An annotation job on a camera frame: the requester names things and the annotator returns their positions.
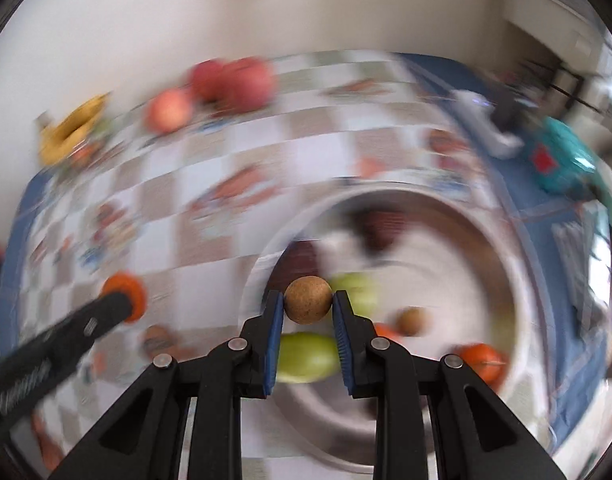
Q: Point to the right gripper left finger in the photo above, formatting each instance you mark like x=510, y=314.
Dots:
x=141, y=435

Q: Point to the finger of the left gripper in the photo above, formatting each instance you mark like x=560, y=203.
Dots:
x=100, y=316

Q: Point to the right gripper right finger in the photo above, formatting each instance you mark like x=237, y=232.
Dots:
x=475, y=434

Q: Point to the orange tangerine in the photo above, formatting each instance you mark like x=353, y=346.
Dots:
x=385, y=331
x=131, y=286
x=488, y=363

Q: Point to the brown longan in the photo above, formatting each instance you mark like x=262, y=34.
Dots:
x=413, y=321
x=307, y=300

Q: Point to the green fruit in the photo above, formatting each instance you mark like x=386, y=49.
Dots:
x=306, y=357
x=361, y=290

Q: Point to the dark date long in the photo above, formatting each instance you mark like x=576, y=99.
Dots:
x=380, y=229

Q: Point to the person left hand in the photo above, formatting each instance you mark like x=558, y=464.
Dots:
x=51, y=453

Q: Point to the checkered printed tablecloth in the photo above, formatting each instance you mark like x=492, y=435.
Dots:
x=191, y=213

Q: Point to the silver metal bowl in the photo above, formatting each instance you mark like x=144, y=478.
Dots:
x=450, y=262

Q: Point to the lower yellow banana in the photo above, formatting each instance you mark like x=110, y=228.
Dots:
x=56, y=142

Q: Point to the yellow banana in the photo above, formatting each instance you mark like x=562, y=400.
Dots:
x=56, y=142
x=92, y=109

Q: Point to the upper yellow banana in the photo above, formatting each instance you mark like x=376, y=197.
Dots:
x=92, y=109

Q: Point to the pale red apple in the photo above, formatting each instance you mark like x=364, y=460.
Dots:
x=169, y=111

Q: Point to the teal toy box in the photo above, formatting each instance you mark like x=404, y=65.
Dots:
x=561, y=160

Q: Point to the dark red back apple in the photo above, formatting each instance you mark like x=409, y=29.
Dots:
x=205, y=80

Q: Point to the red right apple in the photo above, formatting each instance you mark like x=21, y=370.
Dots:
x=247, y=85

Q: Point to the white power strip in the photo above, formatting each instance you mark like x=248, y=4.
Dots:
x=476, y=112

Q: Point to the black power adapter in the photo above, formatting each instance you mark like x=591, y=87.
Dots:
x=508, y=108

